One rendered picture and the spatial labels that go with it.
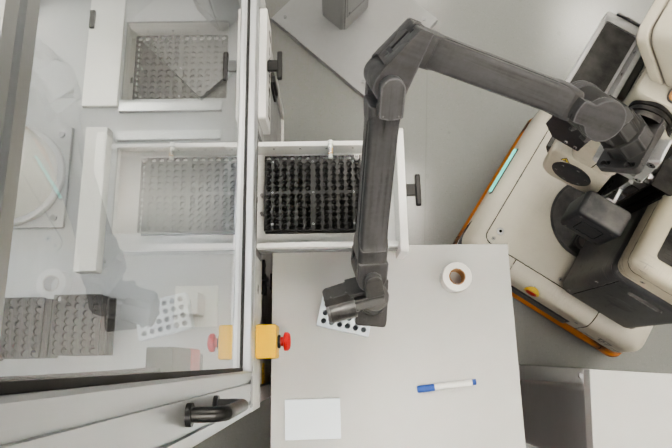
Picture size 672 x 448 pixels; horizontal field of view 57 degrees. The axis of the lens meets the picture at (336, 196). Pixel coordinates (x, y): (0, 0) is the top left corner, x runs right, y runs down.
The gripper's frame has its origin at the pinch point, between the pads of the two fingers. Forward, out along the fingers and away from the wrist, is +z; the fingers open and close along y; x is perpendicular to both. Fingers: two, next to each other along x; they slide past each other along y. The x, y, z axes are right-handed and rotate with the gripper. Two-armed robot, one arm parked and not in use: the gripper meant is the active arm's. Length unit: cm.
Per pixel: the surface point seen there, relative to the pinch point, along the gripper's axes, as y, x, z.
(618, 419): 21, 59, 9
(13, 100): 1, -24, -112
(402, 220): -18.3, 5.7, -7.7
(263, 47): -58, -29, -8
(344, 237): -15.3, -6.9, 1.3
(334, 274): -7.5, -8.7, 8.8
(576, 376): 12, 77, 84
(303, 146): -35.1, -18.0, -4.2
